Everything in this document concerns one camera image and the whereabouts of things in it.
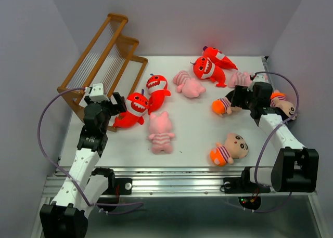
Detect red shark plush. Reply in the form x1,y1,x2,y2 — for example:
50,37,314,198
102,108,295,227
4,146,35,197
112,89,149,128
191,56,227,88
146,74,171,115
202,46,238,70

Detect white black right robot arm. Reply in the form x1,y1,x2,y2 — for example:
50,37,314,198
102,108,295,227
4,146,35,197
231,82,319,193

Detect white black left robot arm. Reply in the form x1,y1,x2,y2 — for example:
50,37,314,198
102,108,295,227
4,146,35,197
40,88,126,237

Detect wooden tiered shelf rack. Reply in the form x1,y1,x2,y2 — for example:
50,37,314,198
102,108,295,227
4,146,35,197
57,13,148,121

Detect pink striped pig plush right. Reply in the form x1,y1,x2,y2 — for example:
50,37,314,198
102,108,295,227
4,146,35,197
228,71,268,88

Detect pink striped pig plush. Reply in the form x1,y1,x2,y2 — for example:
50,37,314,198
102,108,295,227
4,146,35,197
148,111,175,154
228,71,268,88
172,70,206,98

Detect boy doll orange pants middle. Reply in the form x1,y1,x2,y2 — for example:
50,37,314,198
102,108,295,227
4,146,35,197
212,90,242,116

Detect boy doll orange pants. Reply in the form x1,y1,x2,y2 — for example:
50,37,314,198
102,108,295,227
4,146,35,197
270,89,296,120
212,90,242,116
210,133,249,167

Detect boy doll orange pants right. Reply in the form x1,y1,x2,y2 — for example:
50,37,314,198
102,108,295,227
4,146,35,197
270,89,296,120

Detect pink striped pig plush front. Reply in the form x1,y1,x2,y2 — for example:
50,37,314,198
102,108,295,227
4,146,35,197
148,111,175,154

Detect boy doll orange pants front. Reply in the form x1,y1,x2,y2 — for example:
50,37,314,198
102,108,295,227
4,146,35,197
210,133,249,167

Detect pink striped pig plush back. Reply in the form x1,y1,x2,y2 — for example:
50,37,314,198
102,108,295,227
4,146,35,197
172,70,206,98

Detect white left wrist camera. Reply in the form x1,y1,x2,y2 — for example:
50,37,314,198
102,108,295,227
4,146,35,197
85,83,110,102

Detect aluminium front mounting rail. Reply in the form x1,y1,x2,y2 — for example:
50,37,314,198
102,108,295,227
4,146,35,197
41,166,318,199

